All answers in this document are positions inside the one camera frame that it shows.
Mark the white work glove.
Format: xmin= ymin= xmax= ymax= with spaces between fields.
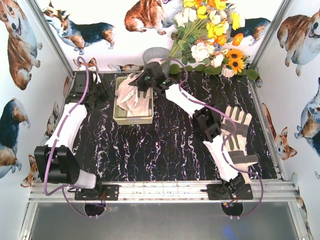
xmin=115 ymin=73 xmax=141 ymax=111

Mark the white grey glove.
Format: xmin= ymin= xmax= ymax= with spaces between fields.
xmin=225 ymin=134 xmax=259 ymax=184
xmin=126 ymin=89 xmax=153 ymax=117
xmin=221 ymin=106 xmax=252 ymax=137

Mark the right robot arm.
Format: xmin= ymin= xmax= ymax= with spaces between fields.
xmin=129 ymin=61 xmax=246 ymax=196

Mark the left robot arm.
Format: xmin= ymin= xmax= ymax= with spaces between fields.
xmin=34 ymin=70 xmax=113 ymax=196

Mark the yellow-green storage basket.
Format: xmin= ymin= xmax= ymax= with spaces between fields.
xmin=113 ymin=73 xmax=154 ymax=126

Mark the grey metal bucket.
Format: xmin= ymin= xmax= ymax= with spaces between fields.
xmin=142 ymin=47 xmax=171 ymax=76

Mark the artificial flower bouquet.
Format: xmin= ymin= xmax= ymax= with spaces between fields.
xmin=168 ymin=0 xmax=264 ymax=80

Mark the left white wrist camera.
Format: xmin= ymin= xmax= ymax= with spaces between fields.
xmin=93 ymin=72 xmax=101 ymax=84

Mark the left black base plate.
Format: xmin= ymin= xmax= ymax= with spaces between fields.
xmin=74 ymin=184 xmax=120 ymax=201

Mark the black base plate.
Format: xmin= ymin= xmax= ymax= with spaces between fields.
xmin=200 ymin=184 xmax=254 ymax=200
xmin=74 ymin=184 xmax=120 ymax=201

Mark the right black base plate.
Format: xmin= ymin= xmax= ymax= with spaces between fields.
xmin=200 ymin=184 xmax=254 ymax=200

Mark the aluminium front rail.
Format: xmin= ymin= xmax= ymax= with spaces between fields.
xmin=28 ymin=181 xmax=300 ymax=203

